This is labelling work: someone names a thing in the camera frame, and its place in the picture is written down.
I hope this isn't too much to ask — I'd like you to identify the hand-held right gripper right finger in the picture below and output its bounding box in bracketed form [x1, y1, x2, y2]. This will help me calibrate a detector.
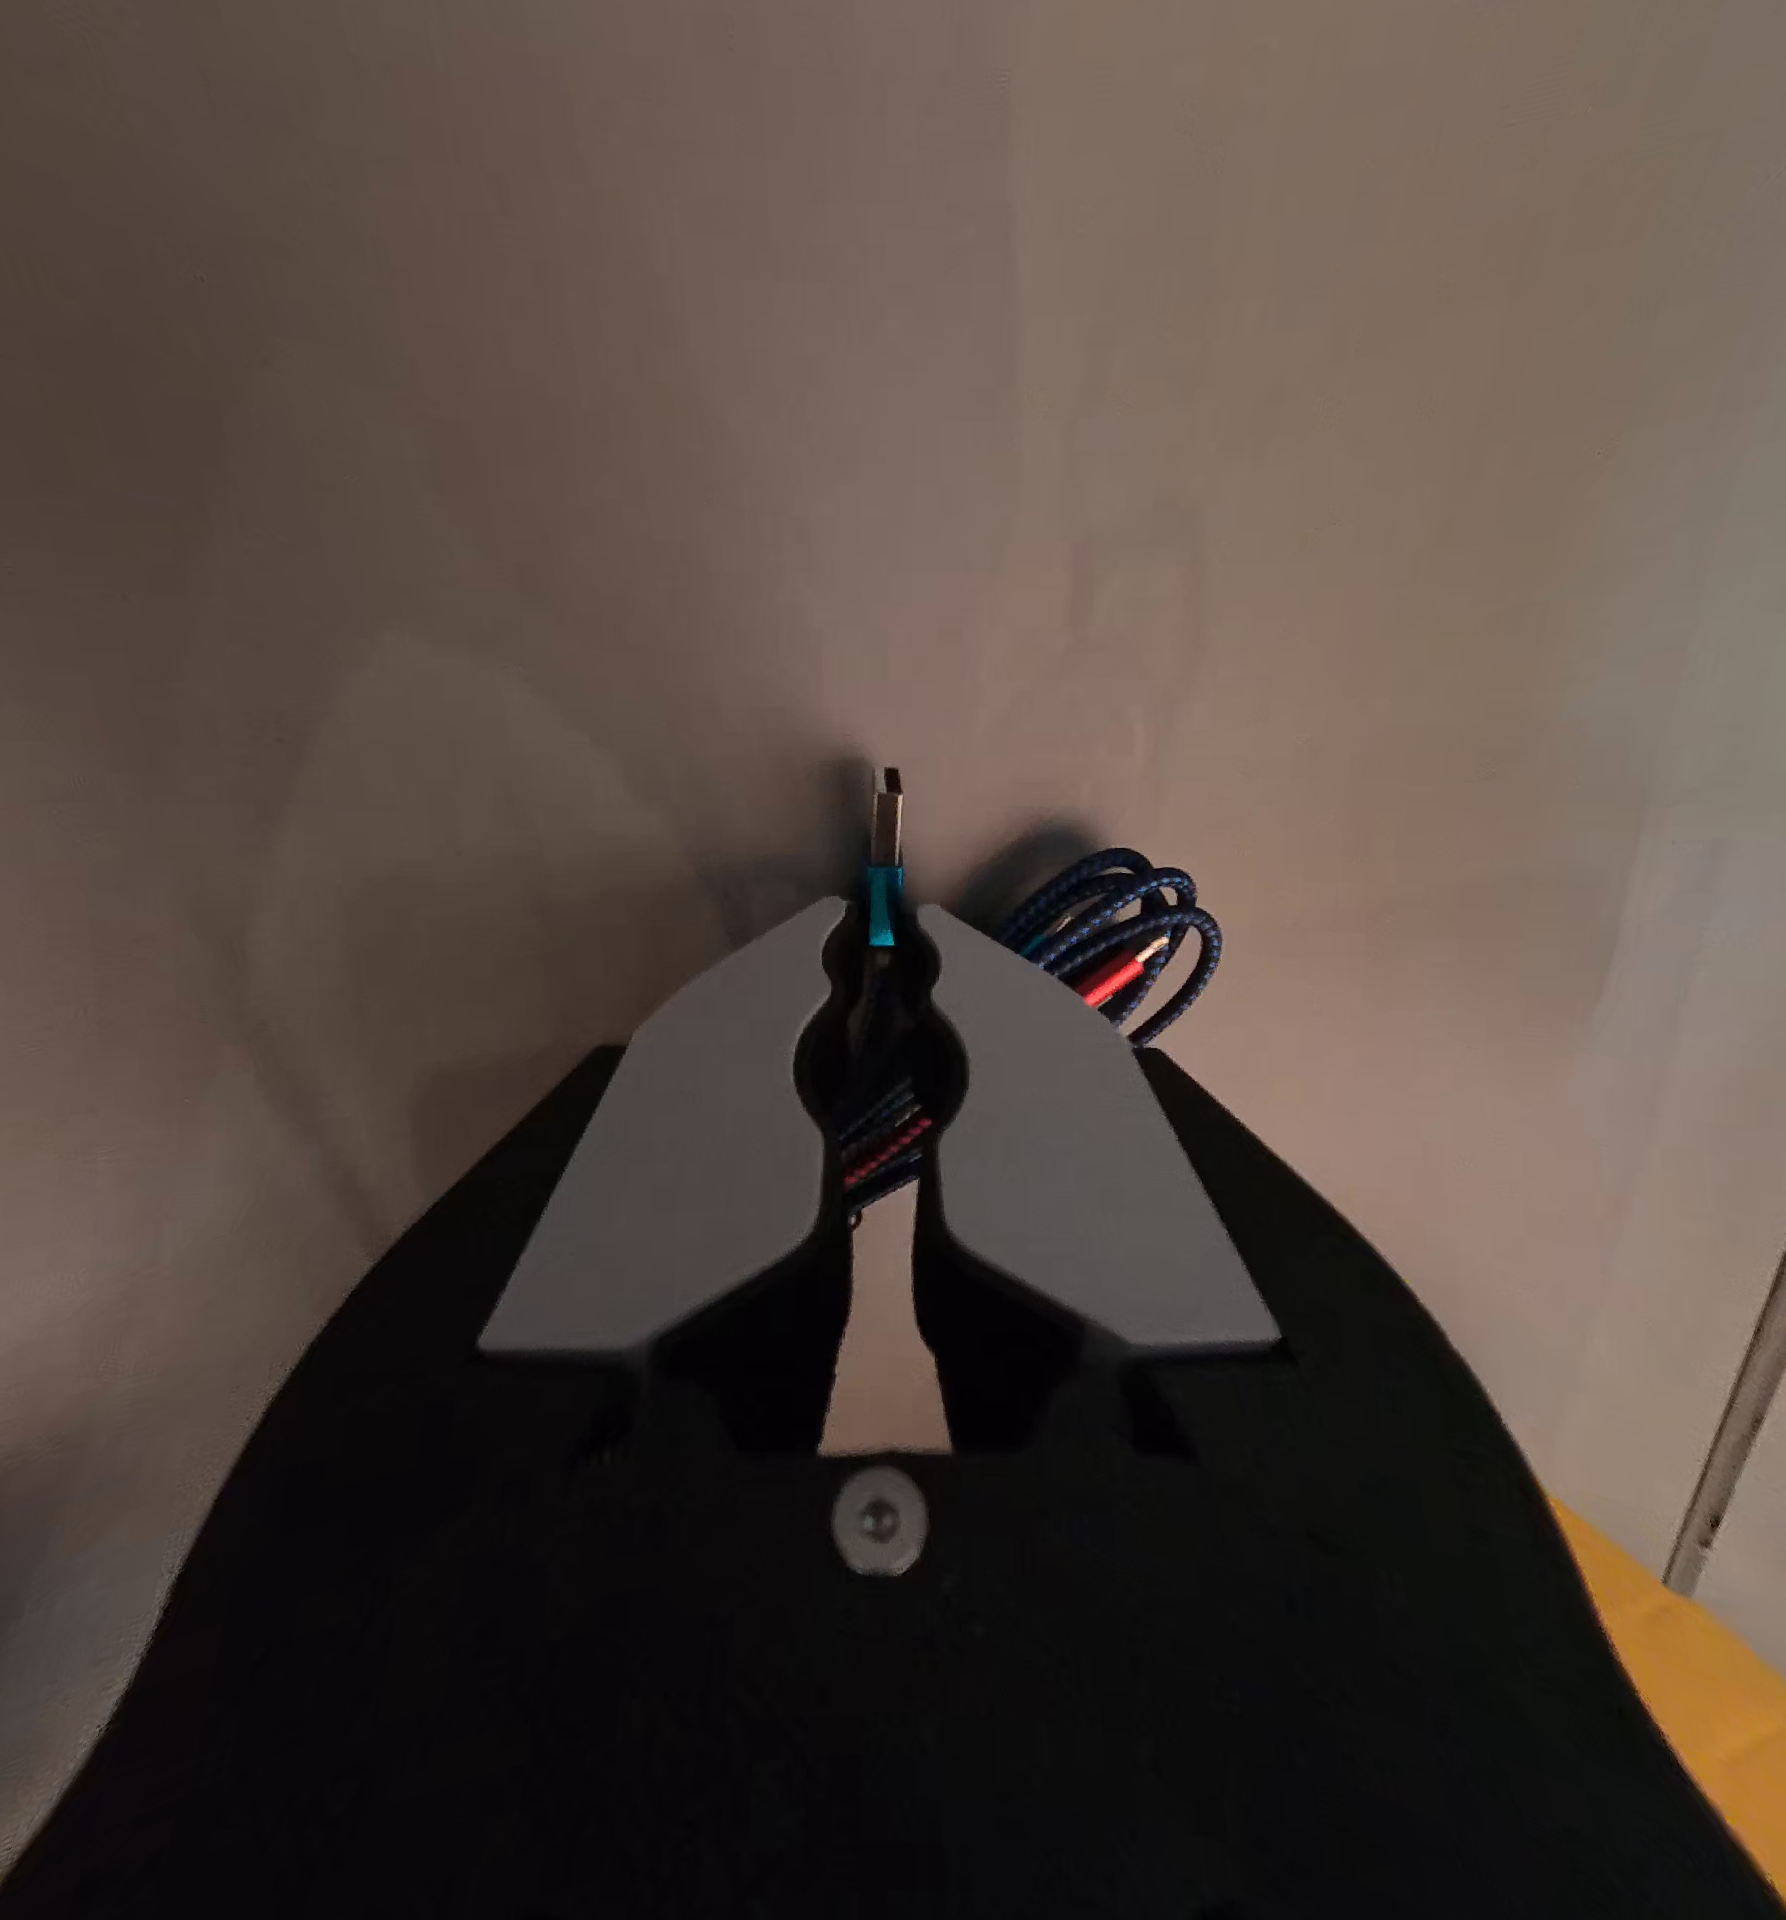
[912, 900, 1280, 1366]

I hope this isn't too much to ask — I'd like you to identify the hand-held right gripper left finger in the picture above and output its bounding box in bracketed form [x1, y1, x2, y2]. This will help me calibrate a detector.
[476, 898, 854, 1371]

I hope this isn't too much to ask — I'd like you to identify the blue braided multi-plug cable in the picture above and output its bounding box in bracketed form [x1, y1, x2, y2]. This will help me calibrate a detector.
[828, 766, 1228, 1203]

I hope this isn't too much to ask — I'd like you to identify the yellow plastic bin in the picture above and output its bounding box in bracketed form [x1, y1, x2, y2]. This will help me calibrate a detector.
[1554, 1500, 1786, 1920]

